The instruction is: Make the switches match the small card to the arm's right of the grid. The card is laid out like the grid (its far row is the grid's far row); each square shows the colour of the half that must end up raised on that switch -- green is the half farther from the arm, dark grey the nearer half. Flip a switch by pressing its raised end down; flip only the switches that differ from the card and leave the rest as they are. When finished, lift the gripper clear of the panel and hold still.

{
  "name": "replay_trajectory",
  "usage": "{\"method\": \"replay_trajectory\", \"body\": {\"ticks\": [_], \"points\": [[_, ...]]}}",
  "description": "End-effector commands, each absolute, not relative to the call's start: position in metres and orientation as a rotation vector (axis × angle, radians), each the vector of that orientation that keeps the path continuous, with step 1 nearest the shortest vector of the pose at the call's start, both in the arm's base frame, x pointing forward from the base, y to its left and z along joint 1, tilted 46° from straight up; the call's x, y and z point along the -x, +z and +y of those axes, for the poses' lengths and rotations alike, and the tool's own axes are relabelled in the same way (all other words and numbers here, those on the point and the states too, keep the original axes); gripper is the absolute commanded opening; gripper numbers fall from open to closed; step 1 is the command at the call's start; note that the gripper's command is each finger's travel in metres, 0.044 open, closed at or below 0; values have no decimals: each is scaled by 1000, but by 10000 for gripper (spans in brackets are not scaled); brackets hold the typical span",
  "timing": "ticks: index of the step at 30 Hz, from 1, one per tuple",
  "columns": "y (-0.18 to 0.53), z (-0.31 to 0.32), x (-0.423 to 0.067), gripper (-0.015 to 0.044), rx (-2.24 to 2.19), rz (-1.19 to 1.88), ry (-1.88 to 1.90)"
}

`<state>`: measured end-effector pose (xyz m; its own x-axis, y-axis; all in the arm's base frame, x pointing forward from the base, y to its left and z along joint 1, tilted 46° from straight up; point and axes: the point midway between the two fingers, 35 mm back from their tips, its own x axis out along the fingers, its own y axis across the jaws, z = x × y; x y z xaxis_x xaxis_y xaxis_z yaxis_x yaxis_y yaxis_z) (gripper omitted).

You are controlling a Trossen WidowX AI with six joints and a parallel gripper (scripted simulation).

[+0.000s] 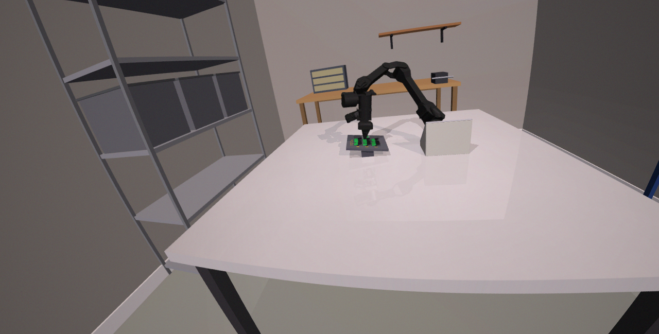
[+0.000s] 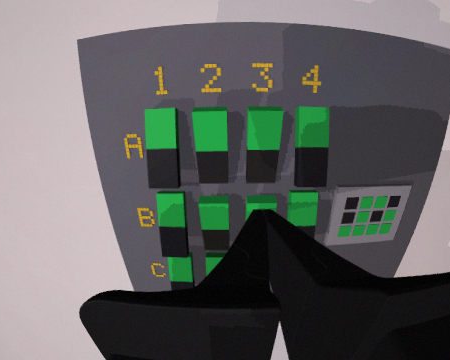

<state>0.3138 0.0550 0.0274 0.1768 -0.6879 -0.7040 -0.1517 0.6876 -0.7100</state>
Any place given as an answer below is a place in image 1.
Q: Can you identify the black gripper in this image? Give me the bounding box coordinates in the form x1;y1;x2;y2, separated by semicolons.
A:
358;106;373;139

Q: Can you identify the dark grey switch panel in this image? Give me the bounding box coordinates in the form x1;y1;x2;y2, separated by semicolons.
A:
346;135;389;157

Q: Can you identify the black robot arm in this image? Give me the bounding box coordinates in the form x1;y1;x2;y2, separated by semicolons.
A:
341;61;445;124

